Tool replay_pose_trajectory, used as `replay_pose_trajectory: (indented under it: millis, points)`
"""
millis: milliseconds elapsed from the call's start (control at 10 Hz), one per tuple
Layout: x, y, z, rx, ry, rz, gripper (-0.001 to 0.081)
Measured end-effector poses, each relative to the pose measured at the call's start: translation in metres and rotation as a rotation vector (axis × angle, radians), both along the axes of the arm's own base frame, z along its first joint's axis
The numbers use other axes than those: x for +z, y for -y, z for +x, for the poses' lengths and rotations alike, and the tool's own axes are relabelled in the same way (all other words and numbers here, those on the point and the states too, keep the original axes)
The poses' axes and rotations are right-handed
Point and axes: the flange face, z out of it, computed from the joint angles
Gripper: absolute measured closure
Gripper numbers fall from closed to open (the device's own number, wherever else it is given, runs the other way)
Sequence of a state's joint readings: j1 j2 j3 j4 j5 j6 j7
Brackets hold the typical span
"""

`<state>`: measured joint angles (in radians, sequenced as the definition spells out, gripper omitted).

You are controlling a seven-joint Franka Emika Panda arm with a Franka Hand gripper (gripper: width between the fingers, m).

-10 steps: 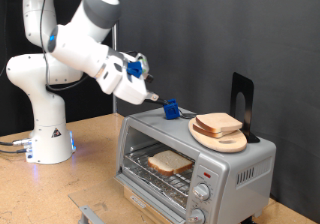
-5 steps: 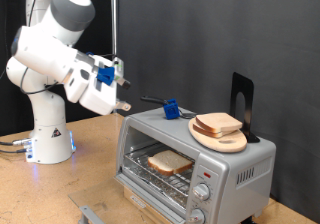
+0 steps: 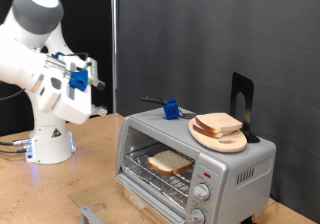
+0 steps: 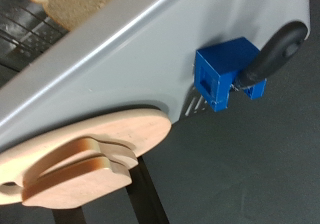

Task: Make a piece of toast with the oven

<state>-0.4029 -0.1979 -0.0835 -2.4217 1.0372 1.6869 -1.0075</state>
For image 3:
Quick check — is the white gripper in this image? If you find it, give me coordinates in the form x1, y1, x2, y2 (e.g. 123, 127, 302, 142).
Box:
34, 74, 109, 125

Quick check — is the glass oven door with handle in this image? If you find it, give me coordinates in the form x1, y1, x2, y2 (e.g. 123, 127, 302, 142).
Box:
68, 174, 183, 224

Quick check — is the foil lined crumb tray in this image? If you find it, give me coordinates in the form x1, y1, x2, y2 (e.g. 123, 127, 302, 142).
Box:
123, 163, 188, 209

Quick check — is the base cable with metal connector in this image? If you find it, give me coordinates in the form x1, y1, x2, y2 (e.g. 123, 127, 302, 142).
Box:
0, 137, 33, 148

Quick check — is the black metal bookend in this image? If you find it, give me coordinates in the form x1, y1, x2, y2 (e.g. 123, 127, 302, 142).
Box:
229, 71, 261, 144

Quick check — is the round wooden cutting board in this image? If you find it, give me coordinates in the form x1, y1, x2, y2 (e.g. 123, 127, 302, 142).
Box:
187, 116, 248, 154

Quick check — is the silver oven knob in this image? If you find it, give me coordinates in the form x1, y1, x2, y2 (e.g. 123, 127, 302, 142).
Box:
192, 182, 211, 202
186, 207, 206, 224

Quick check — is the black camera cable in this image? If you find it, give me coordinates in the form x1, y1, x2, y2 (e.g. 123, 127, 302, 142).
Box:
0, 51, 90, 102

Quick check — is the vertical metal pole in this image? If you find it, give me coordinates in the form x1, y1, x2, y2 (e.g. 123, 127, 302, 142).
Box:
110, 0, 119, 114

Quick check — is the black base cable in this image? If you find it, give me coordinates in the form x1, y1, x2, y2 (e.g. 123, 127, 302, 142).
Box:
0, 147, 28, 155

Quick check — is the silver toaster oven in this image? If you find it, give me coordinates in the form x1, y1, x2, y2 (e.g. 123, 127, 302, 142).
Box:
114, 104, 277, 224

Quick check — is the black spatula with blue cube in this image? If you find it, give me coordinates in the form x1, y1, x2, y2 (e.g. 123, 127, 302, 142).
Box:
139, 96, 198, 121

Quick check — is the wire oven rack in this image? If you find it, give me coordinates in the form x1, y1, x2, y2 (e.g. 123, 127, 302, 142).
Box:
123, 142, 196, 199

